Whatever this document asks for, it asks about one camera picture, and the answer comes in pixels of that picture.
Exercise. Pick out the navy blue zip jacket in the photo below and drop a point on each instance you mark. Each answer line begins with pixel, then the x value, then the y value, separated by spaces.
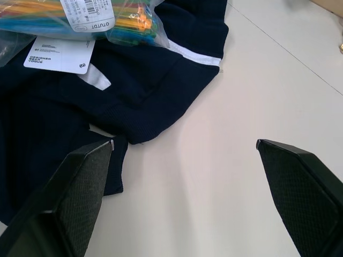
pixel 150 93

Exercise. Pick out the clear bag of colourful sticks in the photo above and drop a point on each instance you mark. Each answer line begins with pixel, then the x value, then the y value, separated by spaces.
pixel 126 29

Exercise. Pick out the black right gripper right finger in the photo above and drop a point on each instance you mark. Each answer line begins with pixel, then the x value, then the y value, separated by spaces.
pixel 302 198

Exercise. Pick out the white paper hang tag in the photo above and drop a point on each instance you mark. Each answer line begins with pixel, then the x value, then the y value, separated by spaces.
pixel 59 56

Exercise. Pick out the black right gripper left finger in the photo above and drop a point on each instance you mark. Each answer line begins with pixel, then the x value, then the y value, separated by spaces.
pixel 67 208

